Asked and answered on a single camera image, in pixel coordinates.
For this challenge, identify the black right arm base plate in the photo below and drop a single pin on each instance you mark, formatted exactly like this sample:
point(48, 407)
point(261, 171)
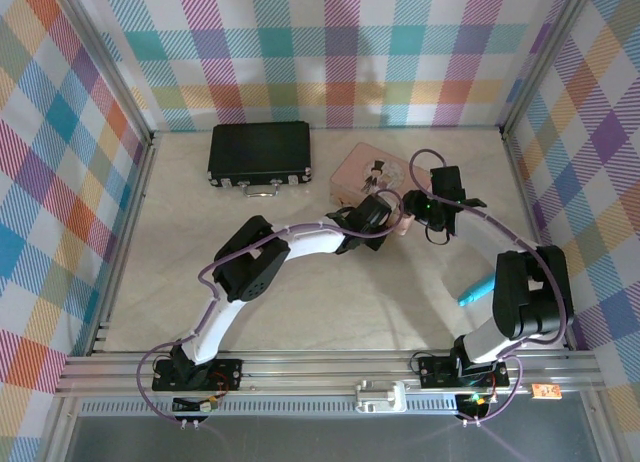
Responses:
point(435, 372)

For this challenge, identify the turquoise marker pen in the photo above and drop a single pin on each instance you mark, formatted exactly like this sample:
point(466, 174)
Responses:
point(475, 291)

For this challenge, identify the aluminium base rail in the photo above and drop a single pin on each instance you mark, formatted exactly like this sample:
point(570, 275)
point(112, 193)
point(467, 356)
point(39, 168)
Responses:
point(325, 369)

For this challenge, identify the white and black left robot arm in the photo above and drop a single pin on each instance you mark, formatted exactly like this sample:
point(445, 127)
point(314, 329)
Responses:
point(315, 242)

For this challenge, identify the pink tin box cartoon couple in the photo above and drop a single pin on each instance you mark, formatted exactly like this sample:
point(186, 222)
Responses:
point(355, 169)

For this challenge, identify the aluminium frame post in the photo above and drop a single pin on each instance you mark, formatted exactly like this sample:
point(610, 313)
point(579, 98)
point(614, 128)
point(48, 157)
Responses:
point(545, 57)
point(106, 57)

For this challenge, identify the grey metal shelf panel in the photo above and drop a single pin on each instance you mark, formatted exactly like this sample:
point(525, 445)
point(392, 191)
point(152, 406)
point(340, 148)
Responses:
point(320, 439)

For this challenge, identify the white rail bracket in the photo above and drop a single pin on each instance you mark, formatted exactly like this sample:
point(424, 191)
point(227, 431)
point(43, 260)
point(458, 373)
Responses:
point(380, 397)

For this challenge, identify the aluminium frame side rail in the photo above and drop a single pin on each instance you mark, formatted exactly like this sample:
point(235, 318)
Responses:
point(125, 242)
point(521, 182)

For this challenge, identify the small orange tag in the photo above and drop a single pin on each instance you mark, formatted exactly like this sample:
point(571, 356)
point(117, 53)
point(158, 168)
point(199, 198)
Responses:
point(545, 391)

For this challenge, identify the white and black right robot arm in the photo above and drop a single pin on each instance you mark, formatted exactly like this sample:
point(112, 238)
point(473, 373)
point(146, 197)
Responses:
point(492, 237)

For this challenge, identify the small connector board green light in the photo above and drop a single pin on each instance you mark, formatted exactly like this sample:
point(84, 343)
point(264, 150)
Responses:
point(475, 399)

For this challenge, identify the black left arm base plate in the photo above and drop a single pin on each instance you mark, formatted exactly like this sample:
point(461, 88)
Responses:
point(230, 374)

